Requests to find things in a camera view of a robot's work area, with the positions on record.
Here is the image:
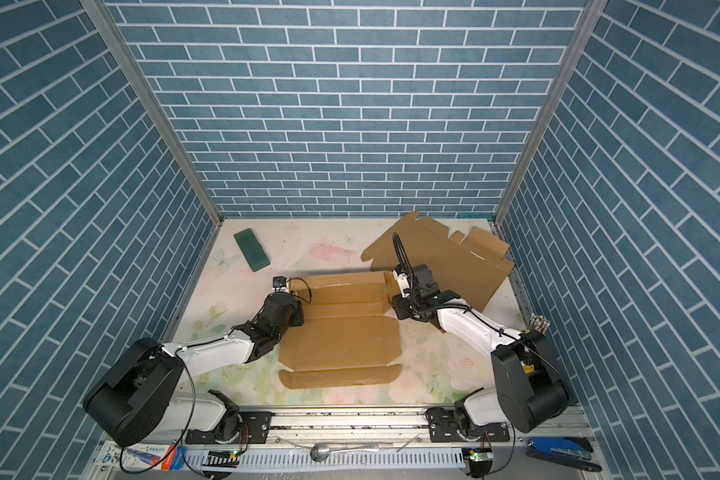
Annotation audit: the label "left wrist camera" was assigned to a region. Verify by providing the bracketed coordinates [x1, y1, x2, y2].
[272, 276, 290, 293]

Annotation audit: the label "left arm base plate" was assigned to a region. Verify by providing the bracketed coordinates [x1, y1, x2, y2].
[185, 411, 273, 446]

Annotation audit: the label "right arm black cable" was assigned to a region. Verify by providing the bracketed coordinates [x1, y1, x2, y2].
[391, 232, 571, 478]

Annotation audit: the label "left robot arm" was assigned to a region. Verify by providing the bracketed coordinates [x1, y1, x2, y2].
[83, 291, 304, 447]

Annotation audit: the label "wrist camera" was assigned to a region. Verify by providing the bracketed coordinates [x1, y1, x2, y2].
[272, 276, 290, 293]
[393, 271, 411, 298]

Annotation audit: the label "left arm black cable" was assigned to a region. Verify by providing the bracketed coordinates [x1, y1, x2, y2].
[118, 275, 313, 478]

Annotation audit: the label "yellow pencil cup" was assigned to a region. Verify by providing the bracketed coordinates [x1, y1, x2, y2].
[528, 314, 551, 334]

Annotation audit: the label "white printed package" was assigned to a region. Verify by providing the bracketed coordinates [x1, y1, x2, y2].
[94, 442, 186, 471]

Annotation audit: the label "metal spoon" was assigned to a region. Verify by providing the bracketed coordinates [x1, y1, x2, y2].
[275, 440, 421, 463]

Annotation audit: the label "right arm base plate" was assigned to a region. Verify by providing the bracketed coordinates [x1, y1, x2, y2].
[424, 407, 510, 443]

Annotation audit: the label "white slotted cable duct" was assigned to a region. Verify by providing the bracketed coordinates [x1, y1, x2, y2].
[185, 447, 466, 473]

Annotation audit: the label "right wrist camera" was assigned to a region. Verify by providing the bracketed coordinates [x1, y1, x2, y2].
[393, 271, 411, 298]

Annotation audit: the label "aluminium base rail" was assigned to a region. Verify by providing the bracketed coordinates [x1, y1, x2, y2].
[83, 406, 610, 479]

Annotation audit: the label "blue black pliers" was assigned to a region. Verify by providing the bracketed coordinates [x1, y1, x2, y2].
[526, 437, 602, 472]

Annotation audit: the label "green sponge block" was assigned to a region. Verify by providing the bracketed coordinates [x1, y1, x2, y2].
[234, 228, 270, 272]

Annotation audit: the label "cardboard box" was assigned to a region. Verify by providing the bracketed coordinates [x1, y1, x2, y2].
[279, 271, 402, 390]
[361, 212, 514, 311]

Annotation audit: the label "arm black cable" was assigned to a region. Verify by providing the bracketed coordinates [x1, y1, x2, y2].
[391, 232, 571, 478]
[118, 275, 313, 478]

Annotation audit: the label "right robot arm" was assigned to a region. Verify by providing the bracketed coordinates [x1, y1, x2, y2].
[393, 264, 572, 440]

